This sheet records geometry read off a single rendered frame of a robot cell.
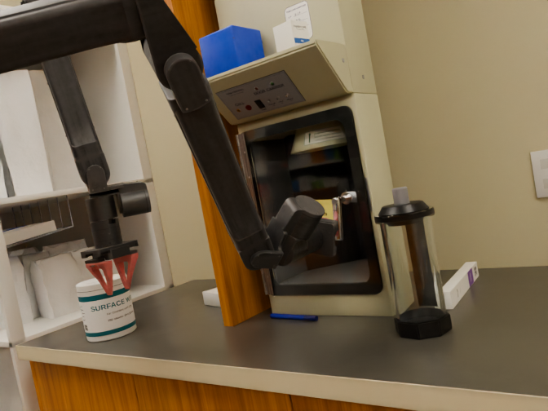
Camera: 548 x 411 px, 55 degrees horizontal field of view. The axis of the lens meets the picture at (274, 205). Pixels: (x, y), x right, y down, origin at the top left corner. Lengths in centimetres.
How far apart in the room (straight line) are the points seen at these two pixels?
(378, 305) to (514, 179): 51
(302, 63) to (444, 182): 61
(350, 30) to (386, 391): 71
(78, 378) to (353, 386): 84
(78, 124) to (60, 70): 11
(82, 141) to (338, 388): 67
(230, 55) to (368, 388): 71
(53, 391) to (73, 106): 84
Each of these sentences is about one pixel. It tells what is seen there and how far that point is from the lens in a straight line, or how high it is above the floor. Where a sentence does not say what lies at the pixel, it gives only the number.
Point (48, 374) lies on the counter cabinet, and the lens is 164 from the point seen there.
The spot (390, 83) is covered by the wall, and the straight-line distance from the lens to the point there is 155.
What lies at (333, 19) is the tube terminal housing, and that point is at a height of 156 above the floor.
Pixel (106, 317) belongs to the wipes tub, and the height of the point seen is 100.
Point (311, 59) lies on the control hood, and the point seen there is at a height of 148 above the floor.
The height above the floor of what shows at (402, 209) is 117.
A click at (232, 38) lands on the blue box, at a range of 116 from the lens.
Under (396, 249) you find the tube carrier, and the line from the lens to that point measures 97.
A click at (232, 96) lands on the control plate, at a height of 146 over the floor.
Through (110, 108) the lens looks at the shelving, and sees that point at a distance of 233.
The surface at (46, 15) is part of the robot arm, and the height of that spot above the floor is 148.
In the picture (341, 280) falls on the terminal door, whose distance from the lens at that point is 116.
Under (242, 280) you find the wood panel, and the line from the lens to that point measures 131.
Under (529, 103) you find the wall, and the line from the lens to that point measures 144.
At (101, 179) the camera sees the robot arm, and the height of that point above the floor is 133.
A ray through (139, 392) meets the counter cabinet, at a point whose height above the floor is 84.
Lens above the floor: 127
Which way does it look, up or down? 3 degrees down
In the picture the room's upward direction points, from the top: 10 degrees counter-clockwise
